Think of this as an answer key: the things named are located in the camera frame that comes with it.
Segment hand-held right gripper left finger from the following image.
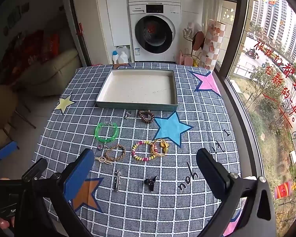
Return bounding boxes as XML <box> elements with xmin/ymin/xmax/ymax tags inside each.
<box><xmin>13</xmin><ymin>148</ymin><xmax>95</xmax><ymax>237</ymax></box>

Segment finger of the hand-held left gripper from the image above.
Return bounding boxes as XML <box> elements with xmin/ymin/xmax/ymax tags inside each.
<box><xmin>22</xmin><ymin>158</ymin><xmax>48</xmax><ymax>182</ymax></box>

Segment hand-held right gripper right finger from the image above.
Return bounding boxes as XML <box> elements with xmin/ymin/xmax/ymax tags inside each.
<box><xmin>196</xmin><ymin>148</ymin><xmax>278</xmax><ymax>237</ymax></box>

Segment tan braided bracelet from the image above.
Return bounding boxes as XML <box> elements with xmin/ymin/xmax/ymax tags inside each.
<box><xmin>105</xmin><ymin>144</ymin><xmax>126</xmax><ymax>161</ymax></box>

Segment green translucent bangle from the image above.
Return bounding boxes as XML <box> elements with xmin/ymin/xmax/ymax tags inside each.
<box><xmin>95</xmin><ymin>122</ymin><xmax>119</xmax><ymax>144</ymax></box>

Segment yellow cord bracelet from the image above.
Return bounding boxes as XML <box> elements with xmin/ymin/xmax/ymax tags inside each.
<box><xmin>151</xmin><ymin>139</ymin><xmax>169</xmax><ymax>157</ymax></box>

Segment pink yellow beaded bracelet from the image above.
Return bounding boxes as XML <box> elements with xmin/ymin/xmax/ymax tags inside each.
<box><xmin>131</xmin><ymin>140</ymin><xmax>156</xmax><ymax>162</ymax></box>

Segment black hair claw clip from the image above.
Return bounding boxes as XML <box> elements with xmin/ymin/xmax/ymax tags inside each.
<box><xmin>144</xmin><ymin>175</ymin><xmax>158</xmax><ymax>192</ymax></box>

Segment grey shallow box tray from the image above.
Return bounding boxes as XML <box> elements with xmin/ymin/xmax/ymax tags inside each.
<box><xmin>96</xmin><ymin>69</ymin><xmax>178</xmax><ymax>111</ymax></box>

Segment beige scissor-shaped hair clip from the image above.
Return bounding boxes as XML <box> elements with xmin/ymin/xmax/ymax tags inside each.
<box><xmin>94</xmin><ymin>156</ymin><xmax>113</xmax><ymax>165</ymax></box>

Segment blue stool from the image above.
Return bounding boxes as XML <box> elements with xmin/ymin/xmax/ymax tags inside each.
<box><xmin>0</xmin><ymin>141</ymin><xmax>18</xmax><ymax>160</ymax></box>

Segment silver bar hair clip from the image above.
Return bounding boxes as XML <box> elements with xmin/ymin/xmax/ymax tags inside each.
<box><xmin>114</xmin><ymin>170</ymin><xmax>121</xmax><ymax>192</ymax></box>

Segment checkered star tablecloth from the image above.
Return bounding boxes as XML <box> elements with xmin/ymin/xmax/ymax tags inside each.
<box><xmin>31</xmin><ymin>63</ymin><xmax>242</xmax><ymax>237</ymax></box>

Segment red lantern window sticker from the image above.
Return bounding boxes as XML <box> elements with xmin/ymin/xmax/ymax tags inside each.
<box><xmin>274</xmin><ymin>180</ymin><xmax>296</xmax><ymax>199</ymax></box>

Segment wooden chair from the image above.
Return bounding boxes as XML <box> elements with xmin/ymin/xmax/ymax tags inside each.
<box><xmin>0</xmin><ymin>85</ymin><xmax>37</xmax><ymax>140</ymax></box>

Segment beige sofa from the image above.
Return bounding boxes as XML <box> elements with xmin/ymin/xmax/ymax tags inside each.
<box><xmin>22</xmin><ymin>49</ymin><xmax>82</xmax><ymax>97</ymax></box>

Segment red lettering window sticker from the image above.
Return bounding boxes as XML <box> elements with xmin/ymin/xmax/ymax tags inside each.
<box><xmin>254</xmin><ymin>38</ymin><xmax>296</xmax><ymax>130</ymax></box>

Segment red blanket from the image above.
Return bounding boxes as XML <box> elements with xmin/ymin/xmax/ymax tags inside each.
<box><xmin>5</xmin><ymin>30</ymin><xmax>61</xmax><ymax>66</ymax></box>

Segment white detergent bottle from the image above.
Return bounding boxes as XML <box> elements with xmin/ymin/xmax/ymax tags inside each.
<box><xmin>118</xmin><ymin>51</ymin><xmax>129</xmax><ymax>64</ymax></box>

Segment checkered rolled mat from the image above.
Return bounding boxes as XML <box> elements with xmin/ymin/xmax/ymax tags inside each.
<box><xmin>200</xmin><ymin>20</ymin><xmax>227</xmax><ymax>71</ymax></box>

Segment white front-load washing machine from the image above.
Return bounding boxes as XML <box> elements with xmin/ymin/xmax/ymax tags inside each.
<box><xmin>128</xmin><ymin>2</ymin><xmax>182</xmax><ymax>62</ymax></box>

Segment white cabinet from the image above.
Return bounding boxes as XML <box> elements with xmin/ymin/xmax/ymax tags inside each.
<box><xmin>94</xmin><ymin>0</ymin><xmax>134</xmax><ymax>66</ymax></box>

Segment brown spiral hair tie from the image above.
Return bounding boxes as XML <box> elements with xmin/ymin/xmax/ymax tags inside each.
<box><xmin>137</xmin><ymin>110</ymin><xmax>155</xmax><ymax>124</ymax></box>

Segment dark window frame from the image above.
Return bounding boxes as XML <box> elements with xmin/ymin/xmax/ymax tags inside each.
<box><xmin>212</xmin><ymin>0</ymin><xmax>265</xmax><ymax>178</ymax></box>

